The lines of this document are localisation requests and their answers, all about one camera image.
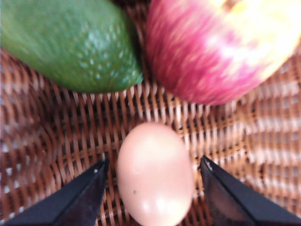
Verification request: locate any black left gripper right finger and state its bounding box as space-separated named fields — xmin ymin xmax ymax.
xmin=199 ymin=156 xmax=301 ymax=226

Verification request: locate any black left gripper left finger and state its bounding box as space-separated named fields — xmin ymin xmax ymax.
xmin=5 ymin=158 xmax=108 ymax=226

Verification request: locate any brown egg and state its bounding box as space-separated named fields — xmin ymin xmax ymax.
xmin=117 ymin=122 xmax=194 ymax=226

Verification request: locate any brown wicker basket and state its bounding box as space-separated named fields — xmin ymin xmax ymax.
xmin=0 ymin=0 xmax=301 ymax=226

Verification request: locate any red yellow apple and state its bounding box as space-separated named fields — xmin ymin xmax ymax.
xmin=145 ymin=0 xmax=301 ymax=105

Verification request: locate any green avocado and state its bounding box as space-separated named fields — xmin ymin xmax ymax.
xmin=0 ymin=0 xmax=143 ymax=93

